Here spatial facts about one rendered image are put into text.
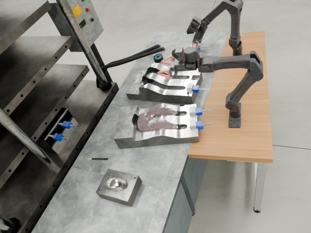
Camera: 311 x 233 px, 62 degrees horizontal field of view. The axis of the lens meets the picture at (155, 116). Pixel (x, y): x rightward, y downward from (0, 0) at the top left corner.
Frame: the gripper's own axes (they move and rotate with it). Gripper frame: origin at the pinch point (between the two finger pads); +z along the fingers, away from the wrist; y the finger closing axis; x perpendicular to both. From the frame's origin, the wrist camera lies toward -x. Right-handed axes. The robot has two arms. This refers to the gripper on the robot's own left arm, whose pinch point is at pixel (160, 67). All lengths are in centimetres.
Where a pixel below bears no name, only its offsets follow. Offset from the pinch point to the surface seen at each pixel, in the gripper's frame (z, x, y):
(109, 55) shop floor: 153, 117, -187
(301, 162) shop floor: -87, 121, -19
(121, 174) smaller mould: 20, 33, 50
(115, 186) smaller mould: 23, 35, 56
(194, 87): -12.5, 29.7, -14.5
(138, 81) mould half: 32, 33, -27
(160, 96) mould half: 11.5, 34.0, -11.2
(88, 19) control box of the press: 69, -6, -57
